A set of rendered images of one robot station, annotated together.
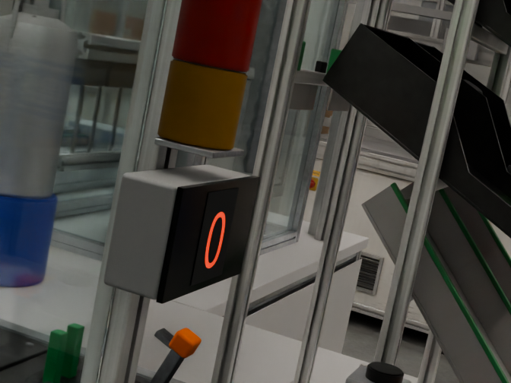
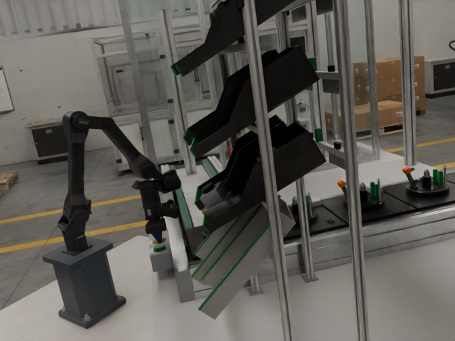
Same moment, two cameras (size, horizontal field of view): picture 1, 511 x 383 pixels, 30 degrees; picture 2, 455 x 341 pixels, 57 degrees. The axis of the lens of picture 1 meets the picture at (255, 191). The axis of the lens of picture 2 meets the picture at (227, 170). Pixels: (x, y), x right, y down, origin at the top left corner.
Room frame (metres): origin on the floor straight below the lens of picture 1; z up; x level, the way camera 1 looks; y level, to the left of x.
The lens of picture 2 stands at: (1.89, -0.73, 1.53)
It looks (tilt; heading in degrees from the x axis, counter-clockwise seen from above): 15 degrees down; 151
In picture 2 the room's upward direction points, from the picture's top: 9 degrees counter-clockwise
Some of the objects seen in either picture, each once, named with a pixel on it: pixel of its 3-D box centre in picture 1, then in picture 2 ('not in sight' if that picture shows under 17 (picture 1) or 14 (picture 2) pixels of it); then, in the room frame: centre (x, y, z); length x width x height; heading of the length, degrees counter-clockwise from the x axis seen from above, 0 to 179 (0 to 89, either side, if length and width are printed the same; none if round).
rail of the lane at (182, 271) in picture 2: not in sight; (175, 229); (0.43, -0.18, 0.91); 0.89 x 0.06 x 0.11; 160
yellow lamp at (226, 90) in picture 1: (201, 104); not in sight; (0.61, 0.04, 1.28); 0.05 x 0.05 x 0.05
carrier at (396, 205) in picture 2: not in sight; (363, 193); (0.92, 0.34, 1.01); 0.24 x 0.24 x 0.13; 70
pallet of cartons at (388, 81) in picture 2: not in sight; (387, 87); (-3.57, 6.08, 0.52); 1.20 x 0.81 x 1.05; 157
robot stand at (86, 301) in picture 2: not in sight; (85, 279); (0.68, -0.58, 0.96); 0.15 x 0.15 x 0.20; 22
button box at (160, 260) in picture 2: not in sight; (160, 248); (0.59, -0.30, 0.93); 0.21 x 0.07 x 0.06; 160
